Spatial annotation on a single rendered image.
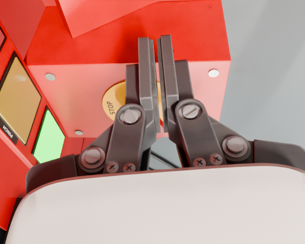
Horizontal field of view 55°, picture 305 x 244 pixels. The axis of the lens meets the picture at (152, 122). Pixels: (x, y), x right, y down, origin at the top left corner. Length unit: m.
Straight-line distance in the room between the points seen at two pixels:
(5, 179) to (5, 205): 0.04
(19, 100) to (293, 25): 1.13
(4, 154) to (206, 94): 0.35
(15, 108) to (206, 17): 0.16
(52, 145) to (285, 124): 1.59
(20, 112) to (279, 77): 1.31
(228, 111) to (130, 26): 1.36
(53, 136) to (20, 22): 0.31
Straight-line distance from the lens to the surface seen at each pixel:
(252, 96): 1.52
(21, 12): 0.57
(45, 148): 0.27
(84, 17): 0.25
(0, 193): 0.50
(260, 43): 1.28
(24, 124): 0.24
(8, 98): 0.22
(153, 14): 0.27
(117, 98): 0.25
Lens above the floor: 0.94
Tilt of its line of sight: 35 degrees down
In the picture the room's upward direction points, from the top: 177 degrees counter-clockwise
